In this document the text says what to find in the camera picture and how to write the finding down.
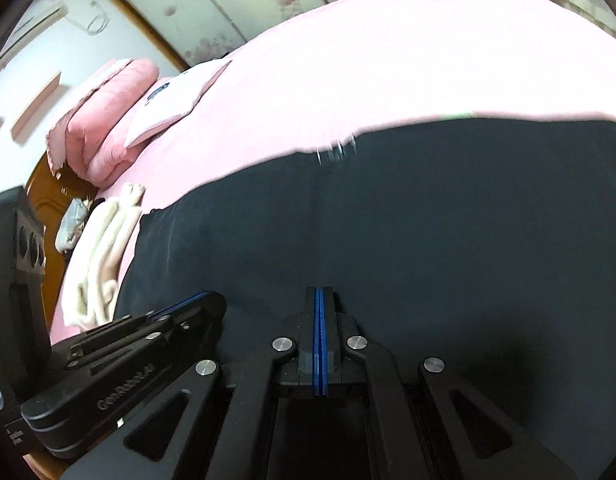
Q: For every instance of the white air conditioner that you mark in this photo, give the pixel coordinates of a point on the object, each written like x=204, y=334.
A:
x=32, y=22

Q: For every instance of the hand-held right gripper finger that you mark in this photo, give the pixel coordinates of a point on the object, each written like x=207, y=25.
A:
x=315, y=350
x=324, y=350

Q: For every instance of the pink bed blanket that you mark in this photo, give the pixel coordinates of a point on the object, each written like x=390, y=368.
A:
x=363, y=70

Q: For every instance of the white printed pillow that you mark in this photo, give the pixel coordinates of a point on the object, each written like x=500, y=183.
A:
x=172, y=100

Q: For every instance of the cream folded garment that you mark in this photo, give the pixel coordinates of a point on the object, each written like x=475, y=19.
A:
x=107, y=245

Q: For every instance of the black and green garment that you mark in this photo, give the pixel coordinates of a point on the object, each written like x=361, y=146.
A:
x=438, y=220

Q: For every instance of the white wall shelf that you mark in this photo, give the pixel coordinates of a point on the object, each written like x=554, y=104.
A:
x=35, y=105

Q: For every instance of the folded pink quilt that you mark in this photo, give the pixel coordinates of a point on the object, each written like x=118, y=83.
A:
x=102, y=120

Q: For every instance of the grey patterned cloth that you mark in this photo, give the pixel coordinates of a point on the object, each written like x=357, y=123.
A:
x=70, y=225

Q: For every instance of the wooden headboard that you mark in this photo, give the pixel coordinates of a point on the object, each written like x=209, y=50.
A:
x=47, y=195

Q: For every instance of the floral panel wardrobe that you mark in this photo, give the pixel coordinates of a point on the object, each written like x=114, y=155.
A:
x=248, y=0

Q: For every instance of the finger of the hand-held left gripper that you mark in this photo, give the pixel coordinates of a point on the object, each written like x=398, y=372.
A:
x=197, y=317
x=182, y=301

